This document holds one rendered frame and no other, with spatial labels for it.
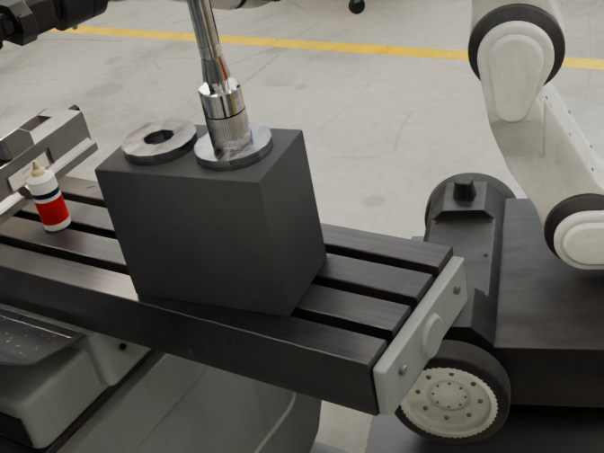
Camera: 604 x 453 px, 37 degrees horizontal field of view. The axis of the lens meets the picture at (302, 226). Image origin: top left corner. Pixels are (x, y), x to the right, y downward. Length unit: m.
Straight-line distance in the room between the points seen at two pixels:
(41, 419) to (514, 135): 0.82
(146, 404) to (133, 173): 0.48
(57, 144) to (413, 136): 2.04
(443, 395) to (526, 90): 0.52
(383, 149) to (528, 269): 1.68
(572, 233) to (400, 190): 1.56
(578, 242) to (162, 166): 0.77
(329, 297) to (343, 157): 2.23
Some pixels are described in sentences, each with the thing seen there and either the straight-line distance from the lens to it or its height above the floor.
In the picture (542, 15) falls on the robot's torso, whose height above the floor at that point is 1.07.
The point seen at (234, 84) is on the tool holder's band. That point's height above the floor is 1.20.
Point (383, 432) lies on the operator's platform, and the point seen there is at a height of 0.40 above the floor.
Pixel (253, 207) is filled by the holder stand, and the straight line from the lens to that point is 0.99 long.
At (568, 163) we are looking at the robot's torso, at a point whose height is 0.81.
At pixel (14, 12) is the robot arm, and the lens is 1.25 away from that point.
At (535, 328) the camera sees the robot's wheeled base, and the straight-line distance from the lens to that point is 1.57.
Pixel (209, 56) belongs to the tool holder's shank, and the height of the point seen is 1.24.
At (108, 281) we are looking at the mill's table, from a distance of 1.22.
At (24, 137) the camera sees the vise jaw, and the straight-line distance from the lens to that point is 1.47.
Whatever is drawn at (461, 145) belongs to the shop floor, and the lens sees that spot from 3.28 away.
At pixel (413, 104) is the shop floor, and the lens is 3.60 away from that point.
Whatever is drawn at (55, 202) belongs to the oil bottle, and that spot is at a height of 0.97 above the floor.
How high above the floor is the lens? 1.58
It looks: 32 degrees down
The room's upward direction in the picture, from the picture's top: 12 degrees counter-clockwise
